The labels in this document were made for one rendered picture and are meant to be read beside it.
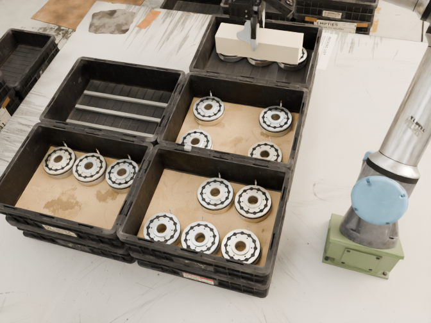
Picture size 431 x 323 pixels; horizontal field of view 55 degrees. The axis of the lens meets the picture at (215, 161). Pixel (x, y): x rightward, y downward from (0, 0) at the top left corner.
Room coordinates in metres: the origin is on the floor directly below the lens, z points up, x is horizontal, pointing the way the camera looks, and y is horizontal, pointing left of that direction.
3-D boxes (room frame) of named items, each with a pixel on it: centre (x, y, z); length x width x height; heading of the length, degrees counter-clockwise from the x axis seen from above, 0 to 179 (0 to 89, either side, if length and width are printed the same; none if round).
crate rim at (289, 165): (0.80, -0.08, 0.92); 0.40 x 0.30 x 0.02; 67
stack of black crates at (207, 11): (2.17, -0.03, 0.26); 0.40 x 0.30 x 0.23; 65
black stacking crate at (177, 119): (0.80, -0.08, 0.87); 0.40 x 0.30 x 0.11; 67
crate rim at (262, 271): (0.53, 0.04, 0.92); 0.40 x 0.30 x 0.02; 67
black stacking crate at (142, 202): (0.53, 0.04, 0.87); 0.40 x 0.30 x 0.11; 67
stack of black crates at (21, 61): (1.81, 0.96, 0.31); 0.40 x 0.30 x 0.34; 155
